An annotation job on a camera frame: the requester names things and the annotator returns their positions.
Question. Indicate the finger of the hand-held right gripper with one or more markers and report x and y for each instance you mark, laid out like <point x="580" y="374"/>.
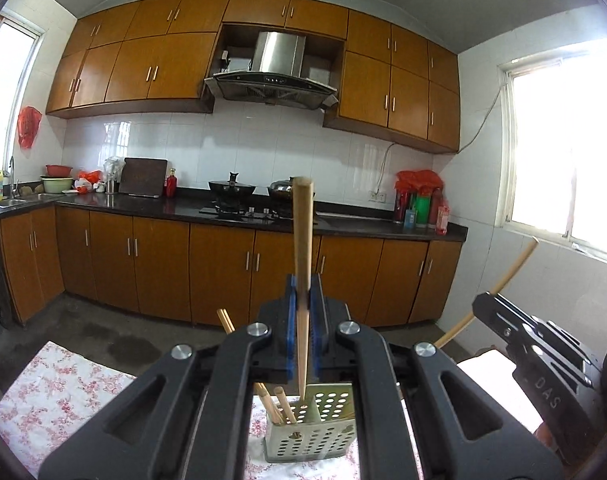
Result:
<point x="558" y="337"/>
<point x="508" y="332"/>

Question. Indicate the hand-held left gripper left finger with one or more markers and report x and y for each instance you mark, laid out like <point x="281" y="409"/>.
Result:
<point x="291" y="330"/>

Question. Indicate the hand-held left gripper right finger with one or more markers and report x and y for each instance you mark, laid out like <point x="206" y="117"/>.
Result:
<point x="317" y="330"/>

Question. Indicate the wooden chopstick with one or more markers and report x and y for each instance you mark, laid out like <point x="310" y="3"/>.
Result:
<point x="516" y="265"/>
<point x="222" y="320"/>
<point x="302" y="240"/>
<point x="229" y="321"/>
<point x="285" y="405"/>

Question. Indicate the green perforated utensil holder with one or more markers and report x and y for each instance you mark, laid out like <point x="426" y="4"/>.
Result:
<point x="323" y="435"/>

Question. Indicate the gas stove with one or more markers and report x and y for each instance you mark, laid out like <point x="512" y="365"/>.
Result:
<point x="243" y="212"/>

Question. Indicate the red packet bottle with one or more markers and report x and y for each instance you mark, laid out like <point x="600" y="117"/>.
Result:
<point x="442" y="217"/>

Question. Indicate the metal wok with lid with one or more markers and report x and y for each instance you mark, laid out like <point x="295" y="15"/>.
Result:
<point x="281" y="190"/>

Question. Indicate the small blue bottle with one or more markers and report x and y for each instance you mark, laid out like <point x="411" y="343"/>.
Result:
<point x="410" y="217"/>

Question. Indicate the brown base kitchen cabinets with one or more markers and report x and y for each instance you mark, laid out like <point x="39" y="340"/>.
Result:
<point x="158" y="265"/>

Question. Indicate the dark red bottle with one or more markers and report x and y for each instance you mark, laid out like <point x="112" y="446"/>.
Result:
<point x="402" y="207"/>

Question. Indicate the green bottle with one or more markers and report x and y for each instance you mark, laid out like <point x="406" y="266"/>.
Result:
<point x="423" y="210"/>

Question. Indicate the black wok with lid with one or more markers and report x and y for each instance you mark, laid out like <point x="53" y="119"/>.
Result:
<point x="232" y="187"/>

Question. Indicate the black kitchen countertop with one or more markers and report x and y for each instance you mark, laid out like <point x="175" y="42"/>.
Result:
<point x="183" y="207"/>

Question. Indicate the red plastic bag over bottles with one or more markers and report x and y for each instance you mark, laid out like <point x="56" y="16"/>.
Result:
<point x="418" y="180"/>

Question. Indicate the large bright window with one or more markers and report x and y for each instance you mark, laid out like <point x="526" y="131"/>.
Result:
<point x="558" y="150"/>

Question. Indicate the red bottle with gold cap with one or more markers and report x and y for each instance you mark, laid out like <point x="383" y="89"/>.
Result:
<point x="171" y="185"/>

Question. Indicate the dark brown cutting board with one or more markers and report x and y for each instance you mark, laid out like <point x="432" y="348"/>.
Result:
<point x="143" y="177"/>

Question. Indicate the metal cup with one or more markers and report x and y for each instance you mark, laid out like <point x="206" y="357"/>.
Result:
<point x="112" y="186"/>

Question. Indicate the floral tablecloth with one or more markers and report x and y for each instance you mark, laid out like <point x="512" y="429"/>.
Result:
<point x="58" y="400"/>

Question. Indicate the orange plastic bag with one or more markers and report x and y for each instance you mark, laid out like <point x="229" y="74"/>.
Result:
<point x="89" y="177"/>

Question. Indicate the steel range hood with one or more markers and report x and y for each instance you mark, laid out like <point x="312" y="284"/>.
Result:
<point x="276" y="70"/>

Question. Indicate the green basin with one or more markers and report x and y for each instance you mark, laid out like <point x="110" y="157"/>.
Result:
<point x="57" y="185"/>

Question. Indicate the red basin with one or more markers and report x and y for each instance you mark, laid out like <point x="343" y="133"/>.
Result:
<point x="59" y="170"/>

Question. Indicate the steel sink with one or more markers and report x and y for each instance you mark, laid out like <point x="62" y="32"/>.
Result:
<point x="8" y="203"/>

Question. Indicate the metal faucet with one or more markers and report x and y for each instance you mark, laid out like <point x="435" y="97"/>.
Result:
<point x="12" y="175"/>

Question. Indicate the hanging red plastic bag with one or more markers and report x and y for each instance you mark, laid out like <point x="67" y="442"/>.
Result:
<point x="28" y="127"/>

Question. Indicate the narrow window by sink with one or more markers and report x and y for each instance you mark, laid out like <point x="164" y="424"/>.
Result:
<point x="13" y="85"/>

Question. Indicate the wall socket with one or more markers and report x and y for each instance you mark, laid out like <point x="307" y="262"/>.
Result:
<point x="378" y="196"/>

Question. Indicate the brown wall kitchen cabinets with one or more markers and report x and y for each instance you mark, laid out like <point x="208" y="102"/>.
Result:
<point x="133" y="70"/>

